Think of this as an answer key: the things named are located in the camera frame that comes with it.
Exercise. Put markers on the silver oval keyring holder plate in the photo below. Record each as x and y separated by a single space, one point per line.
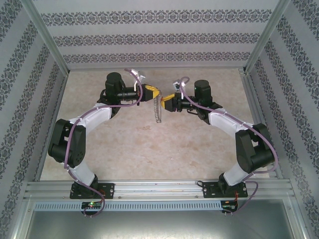
157 112

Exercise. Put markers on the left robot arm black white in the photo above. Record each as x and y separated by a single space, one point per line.
97 115

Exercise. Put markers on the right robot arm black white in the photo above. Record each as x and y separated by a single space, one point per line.
224 122

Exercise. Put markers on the right controller board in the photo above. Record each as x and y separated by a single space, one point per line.
229 205

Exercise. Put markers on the grey sheet metal panel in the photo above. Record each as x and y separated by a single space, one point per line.
159 226

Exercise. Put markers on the left controller board green light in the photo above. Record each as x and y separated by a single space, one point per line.
92 205

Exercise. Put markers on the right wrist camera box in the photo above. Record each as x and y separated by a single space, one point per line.
177 85

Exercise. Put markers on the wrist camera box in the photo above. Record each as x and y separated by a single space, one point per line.
177 85
139 76

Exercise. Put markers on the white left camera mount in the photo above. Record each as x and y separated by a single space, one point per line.
135 85

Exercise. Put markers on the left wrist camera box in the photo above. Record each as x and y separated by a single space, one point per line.
139 76

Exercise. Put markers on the right aluminium side rail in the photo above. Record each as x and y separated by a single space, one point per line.
253 99

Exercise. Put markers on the aluminium side rail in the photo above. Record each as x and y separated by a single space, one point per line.
62 87
253 99

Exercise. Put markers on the left aluminium side rail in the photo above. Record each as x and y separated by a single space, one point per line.
62 87

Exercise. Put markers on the left aluminium frame post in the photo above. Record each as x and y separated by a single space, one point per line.
47 39

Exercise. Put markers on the aluminium frame post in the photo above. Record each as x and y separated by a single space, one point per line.
266 37
47 39

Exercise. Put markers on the right aluminium frame post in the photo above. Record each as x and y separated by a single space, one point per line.
266 37

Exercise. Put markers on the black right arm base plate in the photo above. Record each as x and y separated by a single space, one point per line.
209 190

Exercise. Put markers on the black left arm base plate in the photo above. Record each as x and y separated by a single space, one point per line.
108 190

